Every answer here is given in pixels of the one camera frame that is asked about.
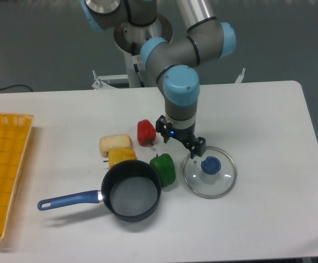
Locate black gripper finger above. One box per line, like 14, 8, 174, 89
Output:
183, 136, 206, 158
155, 115, 172, 143

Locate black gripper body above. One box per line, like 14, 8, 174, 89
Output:
170, 124, 195, 144

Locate red bell pepper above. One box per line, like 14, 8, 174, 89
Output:
137, 119, 156, 146

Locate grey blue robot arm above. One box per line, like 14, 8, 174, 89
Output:
81, 1, 236, 157

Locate green bell pepper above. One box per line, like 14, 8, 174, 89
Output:
150, 153, 176, 187

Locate glass pot lid blue knob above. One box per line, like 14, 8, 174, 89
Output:
183, 146, 237, 199

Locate yellow corn cob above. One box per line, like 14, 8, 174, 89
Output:
107, 147, 137, 168

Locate beige bread loaf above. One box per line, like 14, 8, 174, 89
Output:
99, 134, 132, 157

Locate yellow woven basket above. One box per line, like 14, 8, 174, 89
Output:
0, 113, 34, 240

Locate black saucepan blue handle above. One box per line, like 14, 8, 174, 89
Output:
37, 160, 161, 222

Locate black cable on floor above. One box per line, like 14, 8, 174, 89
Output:
0, 84, 33, 92

